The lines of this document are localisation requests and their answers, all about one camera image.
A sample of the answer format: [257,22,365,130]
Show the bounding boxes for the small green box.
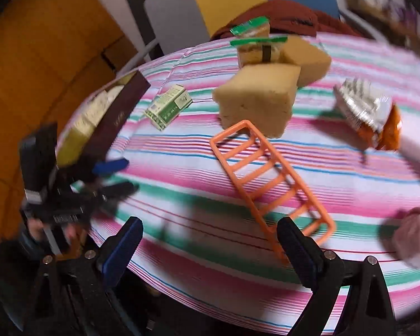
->
[144,85,193,131]

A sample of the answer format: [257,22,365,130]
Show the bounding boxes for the pink striped sock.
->
[392,207,420,269]

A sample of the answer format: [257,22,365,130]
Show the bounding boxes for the orange plastic rack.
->
[209,120,337,263]

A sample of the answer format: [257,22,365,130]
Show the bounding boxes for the tan sponge block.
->
[212,63,300,138]
[280,35,332,88]

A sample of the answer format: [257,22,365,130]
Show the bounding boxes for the orange white snack bag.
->
[334,78,402,151]

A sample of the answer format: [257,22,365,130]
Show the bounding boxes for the beige carton with barcode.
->
[73,85,123,137]

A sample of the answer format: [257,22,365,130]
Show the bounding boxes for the white foam block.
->
[399,134,420,179]

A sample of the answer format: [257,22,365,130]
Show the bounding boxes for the person left hand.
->
[28,216,82,253]

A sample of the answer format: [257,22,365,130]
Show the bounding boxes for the gold metal tin box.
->
[57,70,150,168]

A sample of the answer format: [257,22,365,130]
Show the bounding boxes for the wooden wardrobe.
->
[0,0,136,242]

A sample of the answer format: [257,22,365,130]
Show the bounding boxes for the black rolled mat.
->
[126,0,155,45]

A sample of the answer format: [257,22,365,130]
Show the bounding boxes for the grey yellow blue chair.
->
[118,0,386,75]

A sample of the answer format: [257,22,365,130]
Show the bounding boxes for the striped tablecloth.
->
[55,32,420,335]

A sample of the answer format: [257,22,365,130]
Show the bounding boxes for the cracker pack flat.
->
[230,36,288,68]

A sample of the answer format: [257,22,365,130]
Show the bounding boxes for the cracker pack upright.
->
[230,16,270,38]

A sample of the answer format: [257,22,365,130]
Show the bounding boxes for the dark red jacket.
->
[211,0,364,40]

